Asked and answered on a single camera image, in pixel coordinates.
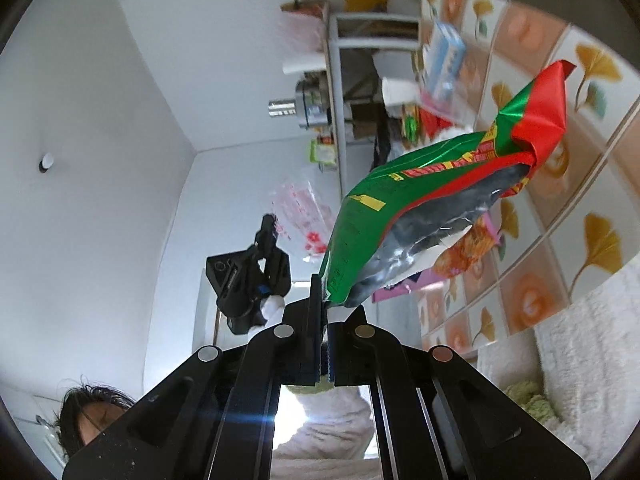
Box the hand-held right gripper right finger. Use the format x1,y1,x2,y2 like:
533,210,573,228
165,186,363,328
327,306,592,480

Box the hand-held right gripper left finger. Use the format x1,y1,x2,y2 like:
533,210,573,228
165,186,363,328
62,274,327,480

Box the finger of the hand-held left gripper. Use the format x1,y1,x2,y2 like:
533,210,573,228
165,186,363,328
252,214,283,261

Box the pink snack bag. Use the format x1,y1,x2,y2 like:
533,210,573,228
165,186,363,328
372,267,436,303

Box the green and red snack bag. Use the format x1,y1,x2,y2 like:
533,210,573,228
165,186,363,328
320,60,576,308

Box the orange snack bag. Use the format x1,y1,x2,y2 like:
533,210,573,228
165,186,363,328
432,215,501,281

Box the white and blue carton box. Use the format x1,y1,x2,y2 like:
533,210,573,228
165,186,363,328
422,21,468,103

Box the clear red printed plastic bag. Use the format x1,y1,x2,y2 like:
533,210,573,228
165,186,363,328
270,180,336,261

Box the green food packet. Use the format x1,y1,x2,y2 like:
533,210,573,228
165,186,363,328
310,139,338,166

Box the steel electric cooker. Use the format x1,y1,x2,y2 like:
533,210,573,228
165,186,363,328
295,79,331,128

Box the white paper towel roll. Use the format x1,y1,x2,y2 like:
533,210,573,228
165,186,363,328
282,52,326,76

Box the person's head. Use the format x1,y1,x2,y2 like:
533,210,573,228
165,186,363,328
55,384,138,461

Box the pink plastic bag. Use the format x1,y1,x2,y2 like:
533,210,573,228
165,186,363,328
277,7,326,56

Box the white fluffy robe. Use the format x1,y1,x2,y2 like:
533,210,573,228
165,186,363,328
272,280,640,480

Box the floral tiled tablecloth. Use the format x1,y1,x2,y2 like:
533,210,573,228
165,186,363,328
410,0,640,356

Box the white metal frame desk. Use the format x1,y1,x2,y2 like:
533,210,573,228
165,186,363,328
322,2,423,188

